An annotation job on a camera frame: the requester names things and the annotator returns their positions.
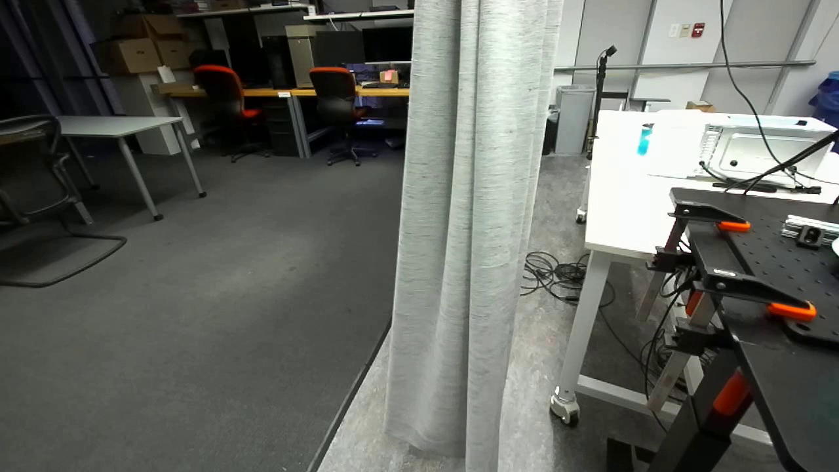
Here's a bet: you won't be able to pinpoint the orange clamp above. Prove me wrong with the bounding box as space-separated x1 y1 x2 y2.
764 300 817 321
718 220 752 234

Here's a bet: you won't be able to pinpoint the white lab table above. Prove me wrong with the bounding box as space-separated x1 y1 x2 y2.
547 108 839 449

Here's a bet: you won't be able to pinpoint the black floor cables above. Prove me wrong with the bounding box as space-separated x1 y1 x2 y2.
519 248 589 307

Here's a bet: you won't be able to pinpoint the left red office chair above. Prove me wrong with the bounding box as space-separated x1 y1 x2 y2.
193 62 261 163

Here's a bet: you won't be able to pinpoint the upper orange clamp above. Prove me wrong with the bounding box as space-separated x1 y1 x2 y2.
718 220 752 234

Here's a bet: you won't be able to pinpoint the right red office chair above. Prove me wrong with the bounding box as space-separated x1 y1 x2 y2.
309 64 361 164

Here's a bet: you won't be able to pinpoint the lower orange clamp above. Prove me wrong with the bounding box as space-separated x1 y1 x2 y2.
764 300 817 321

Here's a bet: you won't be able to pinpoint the red office chair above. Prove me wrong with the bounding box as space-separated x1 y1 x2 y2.
193 62 261 163
309 64 361 164

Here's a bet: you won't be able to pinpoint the long wooden office desk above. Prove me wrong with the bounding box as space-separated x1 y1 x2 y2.
152 80 409 159

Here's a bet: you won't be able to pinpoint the black hanging cable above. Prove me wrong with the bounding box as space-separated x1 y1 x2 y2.
696 0 823 196

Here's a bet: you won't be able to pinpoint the black metal frame chair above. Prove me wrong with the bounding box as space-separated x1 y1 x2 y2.
0 112 131 291

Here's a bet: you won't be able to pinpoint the black perforated robot table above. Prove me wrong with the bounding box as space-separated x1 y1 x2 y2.
604 188 839 472

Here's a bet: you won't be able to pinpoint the white folding table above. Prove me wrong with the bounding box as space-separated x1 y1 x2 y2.
56 114 206 220

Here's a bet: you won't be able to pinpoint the black microphone stand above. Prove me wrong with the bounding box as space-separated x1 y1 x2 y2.
583 45 616 159

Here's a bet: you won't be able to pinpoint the grey fabric curtain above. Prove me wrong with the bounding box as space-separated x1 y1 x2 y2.
384 0 564 472

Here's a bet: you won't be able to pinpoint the cardboard box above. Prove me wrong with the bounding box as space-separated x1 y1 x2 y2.
105 38 159 76

